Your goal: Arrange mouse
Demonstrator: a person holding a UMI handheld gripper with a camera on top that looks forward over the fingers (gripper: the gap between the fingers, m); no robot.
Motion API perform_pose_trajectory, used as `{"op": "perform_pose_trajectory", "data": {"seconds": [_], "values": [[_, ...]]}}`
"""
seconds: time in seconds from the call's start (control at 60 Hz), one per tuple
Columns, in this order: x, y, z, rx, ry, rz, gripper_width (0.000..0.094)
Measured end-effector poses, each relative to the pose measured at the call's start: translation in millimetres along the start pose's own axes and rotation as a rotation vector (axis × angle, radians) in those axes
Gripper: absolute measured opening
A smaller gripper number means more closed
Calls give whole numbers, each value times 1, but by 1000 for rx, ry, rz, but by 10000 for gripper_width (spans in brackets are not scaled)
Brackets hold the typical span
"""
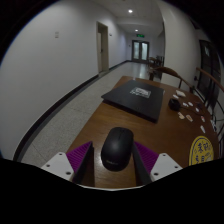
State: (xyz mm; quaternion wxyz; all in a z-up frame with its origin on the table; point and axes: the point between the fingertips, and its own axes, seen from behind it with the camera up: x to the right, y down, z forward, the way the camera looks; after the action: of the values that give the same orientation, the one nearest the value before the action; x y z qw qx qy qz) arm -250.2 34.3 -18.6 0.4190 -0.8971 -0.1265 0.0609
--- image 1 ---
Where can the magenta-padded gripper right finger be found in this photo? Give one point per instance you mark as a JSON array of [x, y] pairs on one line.
[[163, 165]]

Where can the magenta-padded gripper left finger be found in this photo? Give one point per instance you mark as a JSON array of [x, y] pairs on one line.
[[61, 164]]

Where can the black computer mouse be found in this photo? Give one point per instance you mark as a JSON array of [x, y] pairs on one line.
[[117, 148]]

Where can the round yellow printed mouse pad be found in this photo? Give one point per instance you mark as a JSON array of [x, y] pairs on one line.
[[201, 151]]

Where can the small tan card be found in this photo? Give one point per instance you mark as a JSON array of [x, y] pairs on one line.
[[181, 115], [189, 117]]

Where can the small white and red card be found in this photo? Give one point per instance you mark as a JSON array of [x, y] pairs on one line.
[[202, 118]]

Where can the small black box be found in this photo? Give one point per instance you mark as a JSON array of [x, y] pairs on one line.
[[174, 104]]

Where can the white rectangular paper slip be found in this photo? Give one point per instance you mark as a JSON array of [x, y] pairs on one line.
[[213, 125]]

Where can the black closed laptop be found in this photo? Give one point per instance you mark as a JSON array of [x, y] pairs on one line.
[[133, 98]]

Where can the small white box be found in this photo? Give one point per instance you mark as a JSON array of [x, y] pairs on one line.
[[180, 93]]

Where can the wooden armchair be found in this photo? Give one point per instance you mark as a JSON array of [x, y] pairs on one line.
[[168, 70]]

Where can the metal railing with wooden handrail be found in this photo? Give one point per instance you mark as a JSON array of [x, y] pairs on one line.
[[208, 76]]

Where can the wooden chair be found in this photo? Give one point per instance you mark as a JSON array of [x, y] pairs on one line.
[[156, 61]]

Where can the dark window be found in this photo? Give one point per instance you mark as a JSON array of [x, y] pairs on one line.
[[208, 66]]

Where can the glass double door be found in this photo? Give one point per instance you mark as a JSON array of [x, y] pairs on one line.
[[140, 51]]

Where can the beige single door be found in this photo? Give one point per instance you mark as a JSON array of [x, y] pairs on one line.
[[102, 50]]

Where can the green exit sign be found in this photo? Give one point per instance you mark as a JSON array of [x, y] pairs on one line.
[[140, 35]]

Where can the round ceiling light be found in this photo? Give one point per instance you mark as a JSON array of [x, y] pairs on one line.
[[130, 11]]

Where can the white wall switch plate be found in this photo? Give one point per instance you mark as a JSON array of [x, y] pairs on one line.
[[56, 34]]

